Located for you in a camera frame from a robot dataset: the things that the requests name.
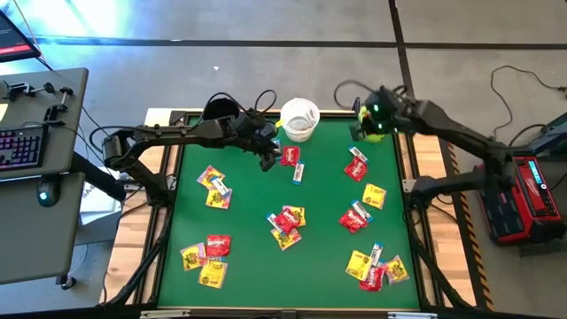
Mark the red Skittles bag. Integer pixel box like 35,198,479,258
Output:
343,156,369,183
338,208,369,235
358,264,387,292
205,234,232,259
280,145,301,168
274,208,301,235

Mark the dark desk monitor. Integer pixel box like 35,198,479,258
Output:
0,9,43,64

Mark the black table frame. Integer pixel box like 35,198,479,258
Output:
99,108,493,319

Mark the grey desk top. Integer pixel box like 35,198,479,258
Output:
0,66,89,181
0,171,86,285

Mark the black floor cable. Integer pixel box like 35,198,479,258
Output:
489,65,567,138

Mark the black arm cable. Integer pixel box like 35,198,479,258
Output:
332,79,377,110
194,88,279,134

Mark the silver metal bracket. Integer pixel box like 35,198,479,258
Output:
387,311,439,319
140,308,191,319

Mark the black desk clamp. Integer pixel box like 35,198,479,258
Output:
43,86,75,123
2,81,57,102

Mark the black backlit keyboard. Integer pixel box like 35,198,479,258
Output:
0,123,50,173

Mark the dark blue case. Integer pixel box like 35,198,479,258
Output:
509,113,567,159

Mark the black computer mouse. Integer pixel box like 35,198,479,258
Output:
35,175,62,208

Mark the white halloween bucket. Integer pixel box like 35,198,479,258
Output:
279,97,322,144

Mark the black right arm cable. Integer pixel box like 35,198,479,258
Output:
332,79,377,110

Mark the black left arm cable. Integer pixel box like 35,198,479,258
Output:
194,88,279,134

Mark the red black power station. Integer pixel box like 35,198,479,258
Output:
476,154,567,247

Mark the white labelled box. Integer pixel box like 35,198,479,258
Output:
79,181,123,214

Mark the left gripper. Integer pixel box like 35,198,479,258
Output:
234,113,283,173

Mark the yellow Sour Patch Kids pack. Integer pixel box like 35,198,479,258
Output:
270,228,303,253
345,249,374,283
179,242,208,272
283,205,307,228
196,164,226,191
361,183,388,211
205,188,233,210
197,259,229,290
383,254,411,285

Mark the green halloween bucket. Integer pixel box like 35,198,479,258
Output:
357,105,386,144

